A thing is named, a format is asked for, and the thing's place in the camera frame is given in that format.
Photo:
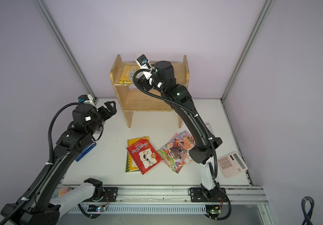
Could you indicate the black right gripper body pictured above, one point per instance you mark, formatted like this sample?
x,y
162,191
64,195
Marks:
x,y
148,84

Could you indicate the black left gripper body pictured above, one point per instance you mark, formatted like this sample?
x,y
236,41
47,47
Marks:
x,y
102,113

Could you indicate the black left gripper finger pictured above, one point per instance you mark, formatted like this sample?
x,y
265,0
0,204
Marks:
x,y
112,110
110,104

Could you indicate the red wimpy kid book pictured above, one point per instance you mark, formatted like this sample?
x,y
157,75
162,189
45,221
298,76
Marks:
x,y
144,155

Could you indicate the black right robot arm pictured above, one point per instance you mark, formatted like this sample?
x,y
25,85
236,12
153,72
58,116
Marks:
x,y
163,70

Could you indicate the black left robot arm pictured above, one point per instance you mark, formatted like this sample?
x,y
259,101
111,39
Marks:
x,y
34,207

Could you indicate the wooden two-tier bookshelf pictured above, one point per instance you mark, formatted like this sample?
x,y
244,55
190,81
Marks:
x,y
133,100

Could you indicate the blue stapler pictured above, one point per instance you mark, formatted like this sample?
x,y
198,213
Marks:
x,y
85,151

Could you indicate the yellow green-edged wimpy kid book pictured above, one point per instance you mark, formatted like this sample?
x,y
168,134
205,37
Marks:
x,y
130,164

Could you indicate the green pink bottom comic book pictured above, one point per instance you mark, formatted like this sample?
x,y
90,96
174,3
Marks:
x,y
163,152

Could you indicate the orange Chinese comic book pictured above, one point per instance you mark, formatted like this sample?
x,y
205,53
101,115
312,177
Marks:
x,y
189,143

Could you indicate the pack of coloured highlighters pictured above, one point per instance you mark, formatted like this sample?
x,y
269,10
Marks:
x,y
59,192

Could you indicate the left controller circuit board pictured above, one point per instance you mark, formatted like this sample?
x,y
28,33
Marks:
x,y
96,208

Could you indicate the controller circuit board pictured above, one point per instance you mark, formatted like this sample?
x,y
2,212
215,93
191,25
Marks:
x,y
96,208
213,209

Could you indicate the pink calculator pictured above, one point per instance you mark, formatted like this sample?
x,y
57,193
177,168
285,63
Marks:
x,y
232,164

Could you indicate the right controller circuit board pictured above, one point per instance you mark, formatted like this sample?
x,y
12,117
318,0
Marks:
x,y
213,209

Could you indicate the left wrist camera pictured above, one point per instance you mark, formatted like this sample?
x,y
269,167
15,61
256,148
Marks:
x,y
87,99

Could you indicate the white slotted cable duct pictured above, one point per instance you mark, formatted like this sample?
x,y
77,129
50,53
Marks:
x,y
152,209

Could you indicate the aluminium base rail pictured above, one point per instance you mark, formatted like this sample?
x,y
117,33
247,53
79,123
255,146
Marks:
x,y
180,194

